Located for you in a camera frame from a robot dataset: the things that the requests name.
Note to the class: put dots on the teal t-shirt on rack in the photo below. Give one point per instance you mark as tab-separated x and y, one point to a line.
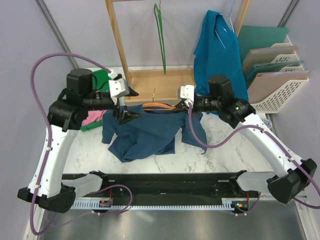
217	53

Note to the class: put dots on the aluminium frame post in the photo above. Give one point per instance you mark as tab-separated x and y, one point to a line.
288	13
45	11

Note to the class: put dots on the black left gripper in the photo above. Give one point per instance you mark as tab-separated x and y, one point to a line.
127	115

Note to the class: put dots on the aluminium frame post right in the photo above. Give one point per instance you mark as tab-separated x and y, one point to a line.
288	13

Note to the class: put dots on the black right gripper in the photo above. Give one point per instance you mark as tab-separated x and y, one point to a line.
194	104

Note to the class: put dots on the white perforated file organizer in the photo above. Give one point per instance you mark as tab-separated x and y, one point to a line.
275	102

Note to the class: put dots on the orange plastic hanger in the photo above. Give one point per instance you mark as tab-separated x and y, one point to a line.
156	106

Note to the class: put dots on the white slotted cable duct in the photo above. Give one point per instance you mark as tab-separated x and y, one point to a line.
98	204

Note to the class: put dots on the pink folder front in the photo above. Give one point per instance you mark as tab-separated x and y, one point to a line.
264	84

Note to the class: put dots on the beige folder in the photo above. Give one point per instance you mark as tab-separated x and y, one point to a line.
265	55

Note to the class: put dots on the dark blue t-shirt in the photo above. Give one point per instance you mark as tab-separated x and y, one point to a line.
152	134

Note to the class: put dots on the pink cloth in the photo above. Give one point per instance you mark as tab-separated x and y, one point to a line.
93	117

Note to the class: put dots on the wooden clothes rack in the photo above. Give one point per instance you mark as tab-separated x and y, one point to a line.
136	37

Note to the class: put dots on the green plastic hanger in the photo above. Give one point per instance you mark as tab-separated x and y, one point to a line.
158	19

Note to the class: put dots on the round blue patterned tin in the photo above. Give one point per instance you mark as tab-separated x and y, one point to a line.
267	123

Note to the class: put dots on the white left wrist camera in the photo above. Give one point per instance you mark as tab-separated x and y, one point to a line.
118	88

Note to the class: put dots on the aluminium frame post left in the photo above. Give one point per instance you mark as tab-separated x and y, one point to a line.
45	11

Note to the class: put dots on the teal folder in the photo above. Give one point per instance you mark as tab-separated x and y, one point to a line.
256	37

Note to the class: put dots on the light blue wire hanger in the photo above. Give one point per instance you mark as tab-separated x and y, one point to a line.
230	21

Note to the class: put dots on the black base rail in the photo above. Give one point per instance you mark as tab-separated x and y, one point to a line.
171	188

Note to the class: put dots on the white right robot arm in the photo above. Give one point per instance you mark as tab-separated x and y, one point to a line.
290	173

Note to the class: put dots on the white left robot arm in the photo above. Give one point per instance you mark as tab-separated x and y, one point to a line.
47	188

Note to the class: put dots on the green plastic tray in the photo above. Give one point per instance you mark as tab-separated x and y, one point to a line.
100	81

